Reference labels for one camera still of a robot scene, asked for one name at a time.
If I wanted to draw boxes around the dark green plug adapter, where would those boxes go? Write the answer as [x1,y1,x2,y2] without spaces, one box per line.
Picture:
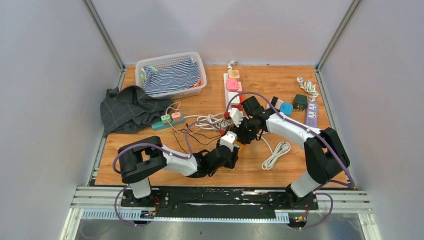
[293,94,308,111]

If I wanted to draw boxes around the purple power strip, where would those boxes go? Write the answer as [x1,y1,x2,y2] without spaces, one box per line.
[304,101,318,128]

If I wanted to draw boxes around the orange power strip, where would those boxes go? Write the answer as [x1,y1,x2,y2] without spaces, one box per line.
[234,141,246,156]

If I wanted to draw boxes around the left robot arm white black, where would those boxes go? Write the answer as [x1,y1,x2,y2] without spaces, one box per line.
[112,133,241,207]

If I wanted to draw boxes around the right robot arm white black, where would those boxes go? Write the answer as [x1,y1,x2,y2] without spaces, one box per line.
[226,96,352,209]

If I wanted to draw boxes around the blue plug adapter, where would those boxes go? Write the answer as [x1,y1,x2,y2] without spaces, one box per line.
[279,102,294,116]

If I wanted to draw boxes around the pink plug adapter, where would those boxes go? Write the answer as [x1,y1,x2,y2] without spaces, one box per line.
[225,78,242,92]

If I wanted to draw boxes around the beige round-pattern plug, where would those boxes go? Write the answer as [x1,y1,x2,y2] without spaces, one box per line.
[227,70,240,79]

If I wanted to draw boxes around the salmon plug adapter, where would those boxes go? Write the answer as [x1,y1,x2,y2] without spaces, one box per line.
[171,111,184,122]

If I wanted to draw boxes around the small black charger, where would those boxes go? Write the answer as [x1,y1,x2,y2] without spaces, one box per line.
[270,96,279,107]

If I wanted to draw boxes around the long white power strip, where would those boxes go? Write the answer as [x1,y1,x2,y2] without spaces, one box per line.
[223,73,244,111]

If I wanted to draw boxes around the teal power strip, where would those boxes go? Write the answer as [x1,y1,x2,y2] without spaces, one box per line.
[151,115,185,131]

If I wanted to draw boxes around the white plastic basket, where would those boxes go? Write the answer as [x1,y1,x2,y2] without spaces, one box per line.
[135,51,207,99]

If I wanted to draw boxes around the blue white striped cloth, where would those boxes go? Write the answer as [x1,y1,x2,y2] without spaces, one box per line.
[140,58,201,96]

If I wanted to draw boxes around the dark grey plaid cloth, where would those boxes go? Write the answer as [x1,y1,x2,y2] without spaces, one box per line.
[99,85,174,137]

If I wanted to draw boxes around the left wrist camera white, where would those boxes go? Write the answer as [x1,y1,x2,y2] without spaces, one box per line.
[219,131,237,152]

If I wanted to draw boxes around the white coiled power cable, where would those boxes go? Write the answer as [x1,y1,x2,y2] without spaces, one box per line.
[183,113,233,133]

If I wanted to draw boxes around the orange strip white cable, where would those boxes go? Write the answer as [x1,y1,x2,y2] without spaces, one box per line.
[259,135,292,171]

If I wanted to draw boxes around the thin black cable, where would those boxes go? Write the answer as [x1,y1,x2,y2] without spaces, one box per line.
[172,127,223,155]

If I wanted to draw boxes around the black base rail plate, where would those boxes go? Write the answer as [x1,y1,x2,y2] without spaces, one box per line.
[119,186,319,220]

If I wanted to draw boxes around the purple strip white cable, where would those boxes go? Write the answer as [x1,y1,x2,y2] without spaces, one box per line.
[296,76,321,103]

